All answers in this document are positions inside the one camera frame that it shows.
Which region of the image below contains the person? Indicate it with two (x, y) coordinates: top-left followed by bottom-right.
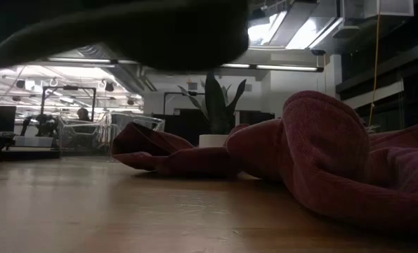
(76, 108), (91, 123)

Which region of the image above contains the dark red towel pile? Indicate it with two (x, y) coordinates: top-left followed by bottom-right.
(226, 90), (418, 229)

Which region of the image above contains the green snake plant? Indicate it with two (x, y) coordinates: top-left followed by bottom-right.
(178, 72), (247, 136)

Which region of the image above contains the clear plastic bin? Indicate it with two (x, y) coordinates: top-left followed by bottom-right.
(56, 111), (166, 161)

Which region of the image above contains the black station frame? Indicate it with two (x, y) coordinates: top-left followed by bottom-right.
(41, 86), (97, 122)

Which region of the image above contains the maroon cap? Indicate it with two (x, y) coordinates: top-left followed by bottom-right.
(111, 122), (247, 179)

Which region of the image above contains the white plant pot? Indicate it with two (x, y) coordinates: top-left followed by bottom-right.
(198, 134), (230, 148)

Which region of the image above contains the long ceiling light bar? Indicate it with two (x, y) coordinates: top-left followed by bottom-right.
(0, 54), (325, 73)

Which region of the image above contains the dark green cap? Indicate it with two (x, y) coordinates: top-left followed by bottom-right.
(0, 0), (250, 71)

